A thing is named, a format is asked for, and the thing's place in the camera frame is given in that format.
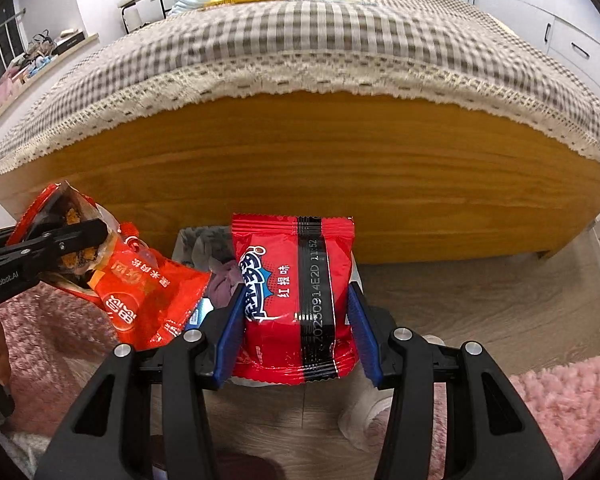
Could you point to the bedside table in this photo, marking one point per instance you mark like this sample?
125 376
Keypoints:
140 0

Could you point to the orange-red snack packet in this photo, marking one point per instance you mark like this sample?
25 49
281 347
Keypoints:
145 300

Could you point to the leaf-printed trash bin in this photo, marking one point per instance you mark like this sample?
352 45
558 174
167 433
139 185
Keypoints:
195 250

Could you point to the white wardrobe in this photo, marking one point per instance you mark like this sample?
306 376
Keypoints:
570 35

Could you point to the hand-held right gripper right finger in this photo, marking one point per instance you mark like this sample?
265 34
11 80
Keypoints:
362 340

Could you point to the person's left forearm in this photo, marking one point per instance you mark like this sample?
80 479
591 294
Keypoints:
27 455

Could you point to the wooden windowsill shelf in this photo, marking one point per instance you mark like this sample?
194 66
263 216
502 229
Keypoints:
55 65

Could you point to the metal window railing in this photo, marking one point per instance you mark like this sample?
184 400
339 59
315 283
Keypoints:
0 40

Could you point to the row of boxes and bags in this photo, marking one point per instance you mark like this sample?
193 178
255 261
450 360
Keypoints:
35 55

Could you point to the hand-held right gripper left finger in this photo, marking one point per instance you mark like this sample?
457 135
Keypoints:
230 340

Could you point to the red snack packet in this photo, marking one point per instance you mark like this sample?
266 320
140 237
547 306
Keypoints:
280 310

